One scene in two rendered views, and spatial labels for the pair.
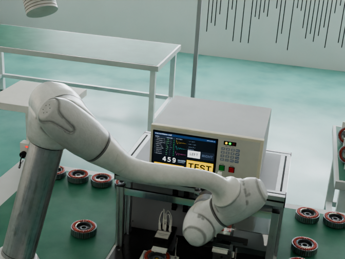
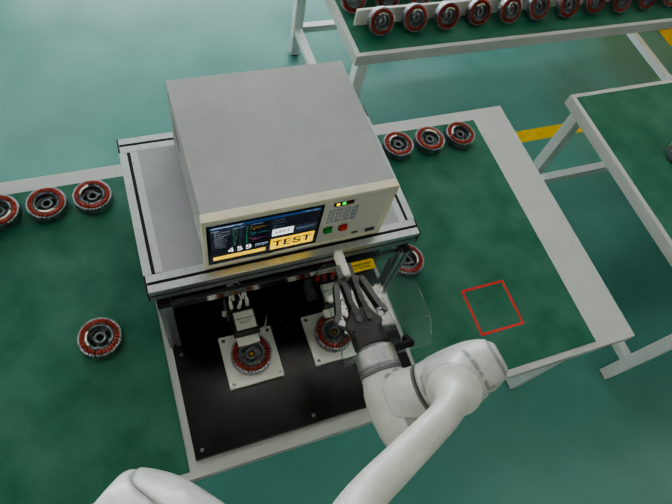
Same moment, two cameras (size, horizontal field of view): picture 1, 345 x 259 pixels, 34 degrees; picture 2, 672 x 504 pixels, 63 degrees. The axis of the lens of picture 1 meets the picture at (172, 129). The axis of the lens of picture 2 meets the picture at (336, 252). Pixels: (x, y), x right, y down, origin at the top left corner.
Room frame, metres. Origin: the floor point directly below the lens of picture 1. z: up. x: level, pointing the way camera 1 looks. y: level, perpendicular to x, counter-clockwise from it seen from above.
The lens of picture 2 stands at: (1.50, 0.28, 2.27)
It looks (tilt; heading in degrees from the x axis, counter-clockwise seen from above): 60 degrees down; 312
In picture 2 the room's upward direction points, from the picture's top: 19 degrees clockwise
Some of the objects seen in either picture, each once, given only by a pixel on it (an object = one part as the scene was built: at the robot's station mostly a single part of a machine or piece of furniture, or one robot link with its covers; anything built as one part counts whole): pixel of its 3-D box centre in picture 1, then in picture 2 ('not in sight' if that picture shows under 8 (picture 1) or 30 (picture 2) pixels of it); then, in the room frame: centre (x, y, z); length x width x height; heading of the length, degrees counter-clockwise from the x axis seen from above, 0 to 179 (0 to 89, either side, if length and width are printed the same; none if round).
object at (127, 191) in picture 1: (195, 203); (290, 277); (1.97, -0.11, 1.03); 0.62 x 0.01 x 0.03; 77
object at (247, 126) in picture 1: (213, 138); (277, 160); (2.18, -0.17, 1.22); 0.44 x 0.39 x 0.20; 77
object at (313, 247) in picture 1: (304, 246); not in sight; (2.11, -0.60, 0.77); 0.11 x 0.11 x 0.04
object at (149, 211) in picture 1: (201, 208); not in sight; (2.12, -0.14, 0.92); 0.66 x 0.01 x 0.30; 77
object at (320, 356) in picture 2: not in sight; (332, 335); (1.85, -0.21, 0.78); 0.15 x 0.15 x 0.01; 77
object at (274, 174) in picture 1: (207, 165); (269, 191); (2.19, -0.16, 1.09); 0.68 x 0.44 x 0.05; 77
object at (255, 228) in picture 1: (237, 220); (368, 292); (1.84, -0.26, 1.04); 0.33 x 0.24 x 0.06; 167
